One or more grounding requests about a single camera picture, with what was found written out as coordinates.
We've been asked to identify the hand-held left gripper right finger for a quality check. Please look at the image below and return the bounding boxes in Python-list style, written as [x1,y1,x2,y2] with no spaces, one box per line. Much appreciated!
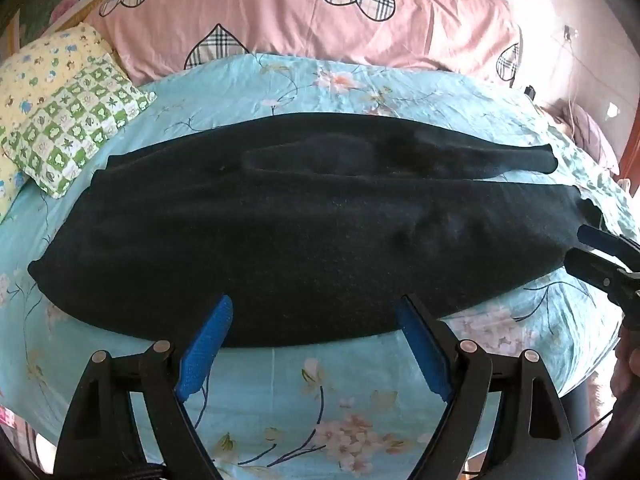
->
[394,294,583,480]

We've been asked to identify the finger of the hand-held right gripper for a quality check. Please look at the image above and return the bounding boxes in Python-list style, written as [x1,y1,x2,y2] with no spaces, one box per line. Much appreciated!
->
[565,247,632,297]
[577,225,640,263]

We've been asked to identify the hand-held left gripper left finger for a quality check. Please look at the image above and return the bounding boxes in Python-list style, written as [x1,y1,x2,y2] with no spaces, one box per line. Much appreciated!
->
[54,295,234,480]

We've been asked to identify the black pants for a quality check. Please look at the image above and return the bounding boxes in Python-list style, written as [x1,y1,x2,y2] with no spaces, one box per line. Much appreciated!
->
[27,112,601,350]

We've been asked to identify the person's right hand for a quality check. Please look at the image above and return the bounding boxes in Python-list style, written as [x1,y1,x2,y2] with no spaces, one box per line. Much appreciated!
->
[614,332,640,401]

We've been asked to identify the teal floral bedsheet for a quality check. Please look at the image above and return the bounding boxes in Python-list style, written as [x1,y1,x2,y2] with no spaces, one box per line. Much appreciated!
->
[0,52,636,480]

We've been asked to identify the mauve cloth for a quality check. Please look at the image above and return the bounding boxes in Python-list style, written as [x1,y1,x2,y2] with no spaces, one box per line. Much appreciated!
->
[542,100,622,175]

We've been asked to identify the green checked pillow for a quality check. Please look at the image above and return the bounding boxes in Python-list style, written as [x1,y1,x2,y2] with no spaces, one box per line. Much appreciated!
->
[2,52,157,198]

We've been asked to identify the yellow printed pillow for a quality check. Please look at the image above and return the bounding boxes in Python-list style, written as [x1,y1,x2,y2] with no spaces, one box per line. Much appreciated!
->
[0,24,113,223]

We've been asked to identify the pink quilt with plaid hearts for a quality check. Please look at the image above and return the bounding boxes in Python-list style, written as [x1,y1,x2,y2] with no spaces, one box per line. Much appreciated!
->
[82,0,523,92]

